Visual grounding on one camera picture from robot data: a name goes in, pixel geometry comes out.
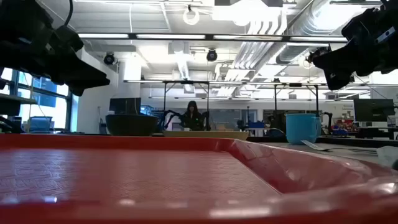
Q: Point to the black bowl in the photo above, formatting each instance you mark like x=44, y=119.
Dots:
x=130, y=126

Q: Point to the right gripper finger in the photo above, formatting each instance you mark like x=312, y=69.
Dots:
x=337, y=67

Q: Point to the LED light bar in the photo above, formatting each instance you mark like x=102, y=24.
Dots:
x=171, y=36

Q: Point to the blue mug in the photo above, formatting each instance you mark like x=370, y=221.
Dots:
x=301, y=129

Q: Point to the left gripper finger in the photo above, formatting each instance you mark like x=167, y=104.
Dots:
x=74, y=74

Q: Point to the blue storage bin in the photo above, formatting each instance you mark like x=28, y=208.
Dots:
x=40, y=123

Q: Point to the black background robot arm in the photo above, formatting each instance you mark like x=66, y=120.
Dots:
x=169, y=116

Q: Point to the red plastic tray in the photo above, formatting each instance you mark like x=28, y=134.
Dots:
x=124, y=174

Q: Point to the person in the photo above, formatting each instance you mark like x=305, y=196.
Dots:
x=192, y=119

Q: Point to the black ceiling spotlight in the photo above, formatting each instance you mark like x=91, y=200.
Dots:
x=320, y=51
x=211, y=55
x=109, y=58

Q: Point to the black computer monitor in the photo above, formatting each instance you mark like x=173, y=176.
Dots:
x=124, y=106
x=373, y=109

